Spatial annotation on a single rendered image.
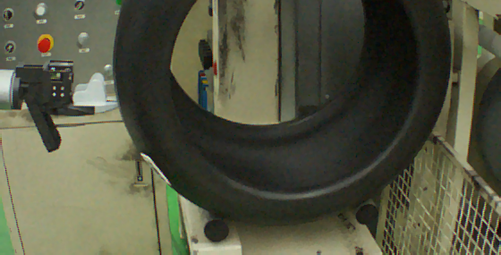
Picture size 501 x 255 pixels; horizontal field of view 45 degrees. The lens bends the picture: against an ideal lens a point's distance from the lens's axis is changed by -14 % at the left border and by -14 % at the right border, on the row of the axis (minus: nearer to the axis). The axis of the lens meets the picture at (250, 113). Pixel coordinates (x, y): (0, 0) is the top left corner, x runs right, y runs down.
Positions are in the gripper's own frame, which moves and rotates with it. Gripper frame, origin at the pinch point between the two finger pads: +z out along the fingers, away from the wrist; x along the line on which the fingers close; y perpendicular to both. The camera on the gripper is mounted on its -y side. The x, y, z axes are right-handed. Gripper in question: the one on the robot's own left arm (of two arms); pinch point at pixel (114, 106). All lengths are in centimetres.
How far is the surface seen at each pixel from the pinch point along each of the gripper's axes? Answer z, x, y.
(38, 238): -27, 63, -69
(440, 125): 75, 21, -8
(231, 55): 24.2, 28.3, 2.7
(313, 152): 40.8, 13.6, -12.4
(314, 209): 34.6, -12.2, -12.2
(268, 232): 31.9, 5.5, -27.0
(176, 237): 27, 138, -108
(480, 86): 101, 47, -4
